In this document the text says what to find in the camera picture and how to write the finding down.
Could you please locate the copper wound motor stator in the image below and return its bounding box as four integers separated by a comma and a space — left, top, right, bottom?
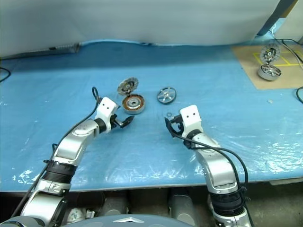
122, 96, 145, 114

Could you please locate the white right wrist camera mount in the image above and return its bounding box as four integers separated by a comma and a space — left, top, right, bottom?
178, 105, 203, 139

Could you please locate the grey slanted post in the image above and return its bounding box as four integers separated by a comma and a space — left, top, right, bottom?
259, 0, 299, 36

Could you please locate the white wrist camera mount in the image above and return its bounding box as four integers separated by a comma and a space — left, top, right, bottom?
178, 105, 203, 139
94, 96, 120, 133

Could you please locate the white backdrop sheet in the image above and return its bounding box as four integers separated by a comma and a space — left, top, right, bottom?
0, 0, 303, 60

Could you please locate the black looped cable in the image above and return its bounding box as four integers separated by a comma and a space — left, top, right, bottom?
294, 86, 303, 104
0, 67, 10, 82

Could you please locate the grey metal bar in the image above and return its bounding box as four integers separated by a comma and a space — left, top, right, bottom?
0, 42, 82, 60

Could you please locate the thin white wire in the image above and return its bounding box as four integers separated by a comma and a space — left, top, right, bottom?
269, 22, 277, 40

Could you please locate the brown cardboard mat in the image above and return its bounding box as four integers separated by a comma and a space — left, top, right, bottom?
231, 44, 303, 90

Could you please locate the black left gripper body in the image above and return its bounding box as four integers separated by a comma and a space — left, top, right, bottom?
110, 114, 126, 130

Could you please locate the grey robot torso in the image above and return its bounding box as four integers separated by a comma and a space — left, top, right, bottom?
91, 208, 180, 227

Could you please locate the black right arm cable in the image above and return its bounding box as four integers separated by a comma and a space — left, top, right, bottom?
170, 132, 249, 197

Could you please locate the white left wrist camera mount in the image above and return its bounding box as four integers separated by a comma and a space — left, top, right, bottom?
94, 96, 120, 133

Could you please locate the thin black cable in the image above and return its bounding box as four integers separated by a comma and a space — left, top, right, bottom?
274, 37, 303, 68

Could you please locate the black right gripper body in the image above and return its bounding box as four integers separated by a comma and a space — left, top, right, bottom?
170, 114, 184, 132

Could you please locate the blue plastic table cover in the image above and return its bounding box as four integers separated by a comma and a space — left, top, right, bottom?
0, 39, 303, 192

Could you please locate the assembled silver motor housing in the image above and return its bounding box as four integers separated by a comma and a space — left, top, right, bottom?
258, 64, 282, 82

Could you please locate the round finned motor circuit disc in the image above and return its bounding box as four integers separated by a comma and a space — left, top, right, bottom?
259, 43, 281, 63
117, 78, 139, 96

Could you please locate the silver spoked motor rotor cap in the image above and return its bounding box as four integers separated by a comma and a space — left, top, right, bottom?
156, 86, 177, 104

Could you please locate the grey rounded cylinder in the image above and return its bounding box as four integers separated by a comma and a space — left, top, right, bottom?
168, 192, 198, 224
103, 190, 130, 217

